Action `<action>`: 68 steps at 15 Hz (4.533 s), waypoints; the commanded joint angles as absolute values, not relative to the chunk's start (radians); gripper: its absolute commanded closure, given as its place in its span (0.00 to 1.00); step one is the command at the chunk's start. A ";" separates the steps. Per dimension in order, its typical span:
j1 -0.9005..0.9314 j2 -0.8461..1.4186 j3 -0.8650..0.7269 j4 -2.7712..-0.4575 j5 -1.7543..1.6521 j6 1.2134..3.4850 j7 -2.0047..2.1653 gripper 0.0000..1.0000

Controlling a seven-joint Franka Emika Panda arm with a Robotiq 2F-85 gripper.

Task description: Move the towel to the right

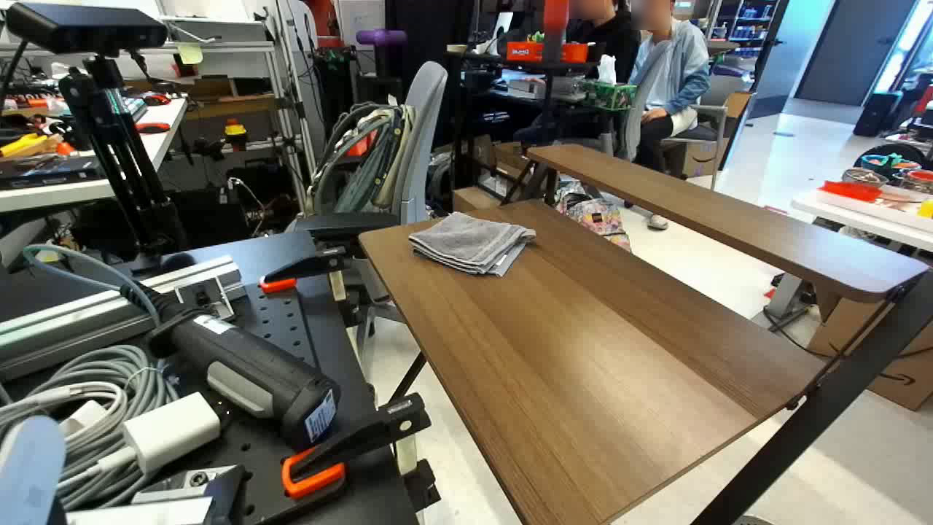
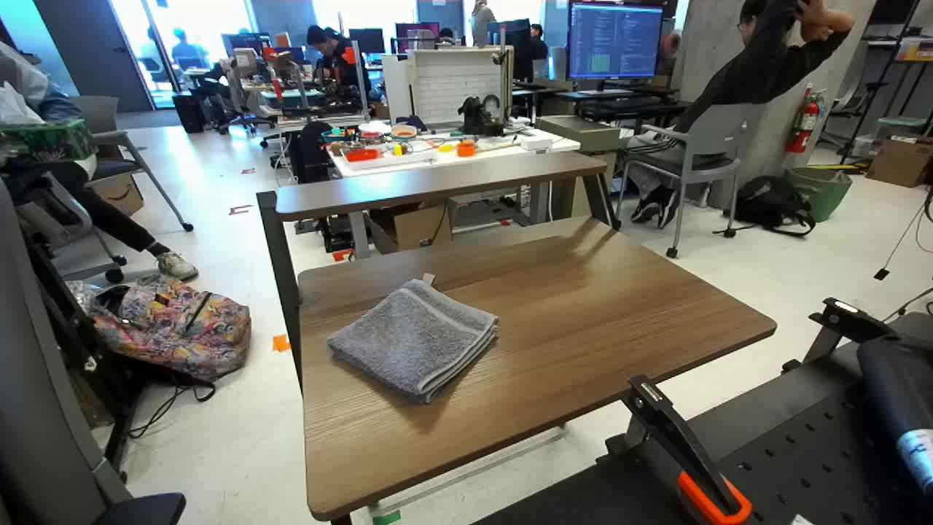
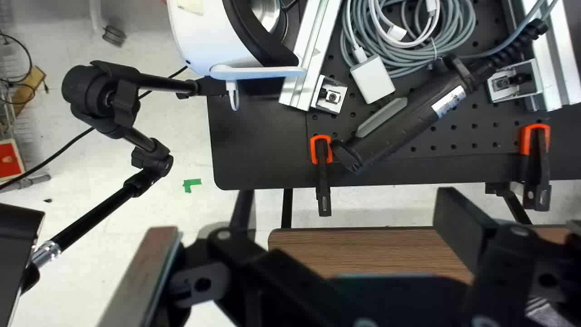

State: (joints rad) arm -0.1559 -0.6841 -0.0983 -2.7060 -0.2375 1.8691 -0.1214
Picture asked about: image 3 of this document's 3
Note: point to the black perforated mounting board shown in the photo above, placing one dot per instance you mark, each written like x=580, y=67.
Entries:
x=266, y=146

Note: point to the orange black clamp right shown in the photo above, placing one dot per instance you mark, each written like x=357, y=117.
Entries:
x=535, y=151

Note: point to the black handheld tool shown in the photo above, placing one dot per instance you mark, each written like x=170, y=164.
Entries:
x=433, y=102

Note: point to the aluminium extrusion rail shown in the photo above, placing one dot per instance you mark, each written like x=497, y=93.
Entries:
x=313, y=89
x=548, y=78

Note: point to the aluminium extrusion rail right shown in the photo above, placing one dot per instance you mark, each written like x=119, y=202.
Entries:
x=548, y=78

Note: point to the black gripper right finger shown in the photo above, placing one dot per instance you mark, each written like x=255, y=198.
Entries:
x=519, y=276

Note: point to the orange black clamp left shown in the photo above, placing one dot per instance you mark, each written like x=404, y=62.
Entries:
x=323, y=157

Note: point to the white power adapter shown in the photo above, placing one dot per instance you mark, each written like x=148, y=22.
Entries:
x=373, y=80

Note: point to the orange black clamp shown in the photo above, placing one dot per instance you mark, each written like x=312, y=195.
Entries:
x=535, y=151
x=323, y=157

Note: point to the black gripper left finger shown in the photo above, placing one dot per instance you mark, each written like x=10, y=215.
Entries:
x=252, y=285

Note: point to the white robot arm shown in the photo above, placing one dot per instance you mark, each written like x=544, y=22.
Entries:
x=226, y=40

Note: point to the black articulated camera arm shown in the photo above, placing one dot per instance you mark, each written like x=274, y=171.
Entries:
x=106, y=97

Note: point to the green tape mark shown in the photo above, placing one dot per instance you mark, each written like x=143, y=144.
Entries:
x=192, y=184

